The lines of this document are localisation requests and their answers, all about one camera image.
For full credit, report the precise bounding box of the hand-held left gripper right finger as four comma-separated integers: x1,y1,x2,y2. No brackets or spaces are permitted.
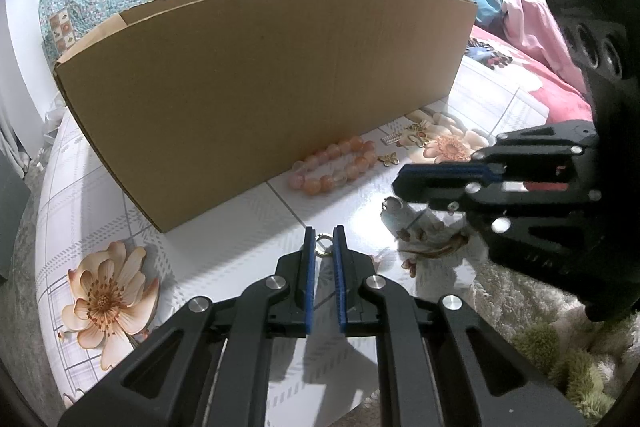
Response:
333,224,587,427

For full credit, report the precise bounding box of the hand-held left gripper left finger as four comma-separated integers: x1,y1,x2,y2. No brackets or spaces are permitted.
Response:
57,226,317,427

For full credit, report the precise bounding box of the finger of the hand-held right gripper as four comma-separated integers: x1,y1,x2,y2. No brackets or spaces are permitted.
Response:
399,121,600,182
394,180,602,294

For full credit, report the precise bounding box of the brown cardboard box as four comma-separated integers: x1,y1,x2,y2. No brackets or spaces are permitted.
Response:
52,0,478,234

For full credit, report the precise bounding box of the red floral blanket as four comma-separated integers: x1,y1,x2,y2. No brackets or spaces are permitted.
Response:
462,27,593,125

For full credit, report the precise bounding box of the pink cloth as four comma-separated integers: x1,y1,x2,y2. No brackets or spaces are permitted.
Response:
500,0,593,95

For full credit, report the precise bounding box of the white and green fluffy blanket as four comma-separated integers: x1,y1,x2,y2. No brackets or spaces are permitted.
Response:
350,252,640,427

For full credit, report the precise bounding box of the grey cabinet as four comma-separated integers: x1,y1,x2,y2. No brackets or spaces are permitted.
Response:
0,152,31,280

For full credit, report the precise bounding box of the peach bead bracelet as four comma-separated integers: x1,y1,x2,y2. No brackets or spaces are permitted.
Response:
286,136,379,196

